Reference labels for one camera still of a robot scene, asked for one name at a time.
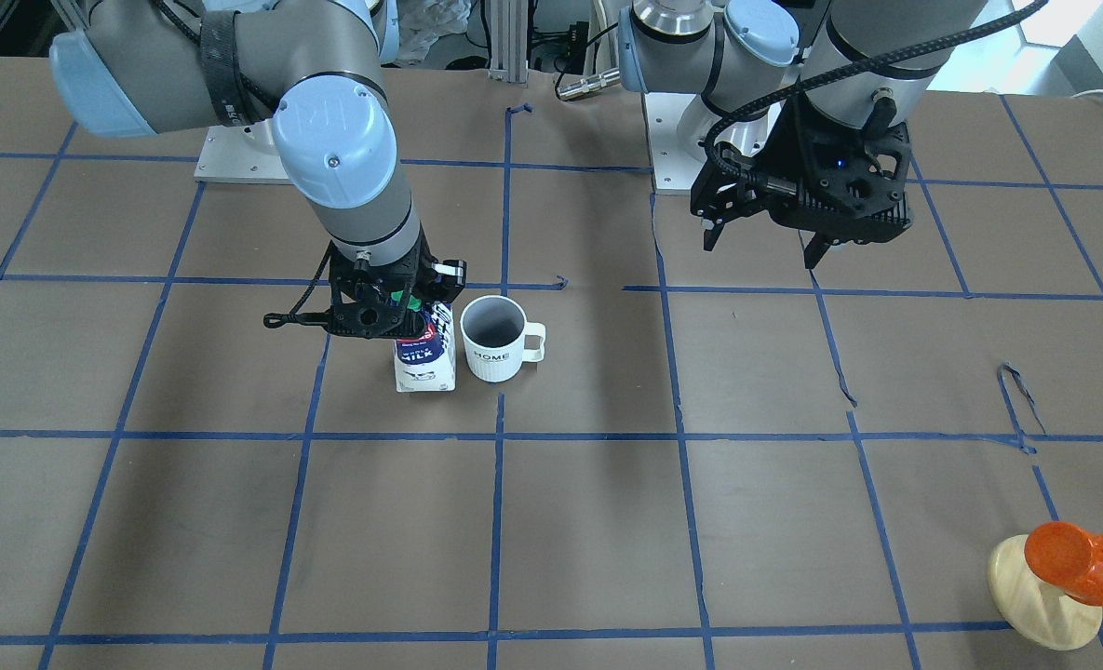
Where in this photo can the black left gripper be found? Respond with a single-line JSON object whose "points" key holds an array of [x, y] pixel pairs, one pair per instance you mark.
{"points": [[790, 149]]}

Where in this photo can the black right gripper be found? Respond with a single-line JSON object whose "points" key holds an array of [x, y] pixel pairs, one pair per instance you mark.
{"points": [[446, 273]]}

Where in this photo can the blue white milk carton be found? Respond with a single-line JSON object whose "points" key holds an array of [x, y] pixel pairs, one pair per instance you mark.
{"points": [[428, 364]]}

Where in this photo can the white ribbed home mug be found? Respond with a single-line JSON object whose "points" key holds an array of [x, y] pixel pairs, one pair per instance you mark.
{"points": [[499, 339]]}

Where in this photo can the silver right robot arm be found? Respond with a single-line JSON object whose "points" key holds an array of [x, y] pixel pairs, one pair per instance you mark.
{"points": [[311, 69]]}

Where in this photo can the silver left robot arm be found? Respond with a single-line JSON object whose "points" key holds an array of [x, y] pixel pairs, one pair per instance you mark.
{"points": [[743, 57]]}

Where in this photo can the orange mug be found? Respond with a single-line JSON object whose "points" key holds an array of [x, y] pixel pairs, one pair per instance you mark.
{"points": [[1068, 557]]}

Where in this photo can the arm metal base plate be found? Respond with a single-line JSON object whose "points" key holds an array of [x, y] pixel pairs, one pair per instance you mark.
{"points": [[241, 155], [676, 125]]}

